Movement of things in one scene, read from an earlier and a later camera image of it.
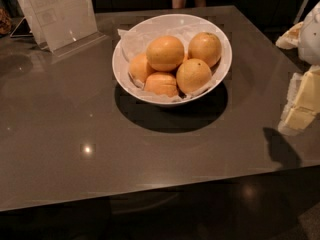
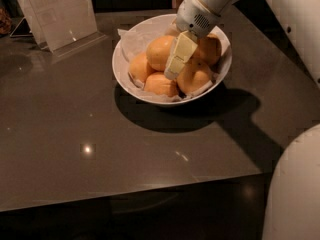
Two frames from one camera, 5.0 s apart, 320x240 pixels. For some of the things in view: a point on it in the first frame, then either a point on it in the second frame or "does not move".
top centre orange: x=164 y=53 does not move
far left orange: x=139 y=68 does not move
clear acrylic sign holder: x=60 y=17 does not move
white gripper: x=310 y=39 -> x=194 y=18
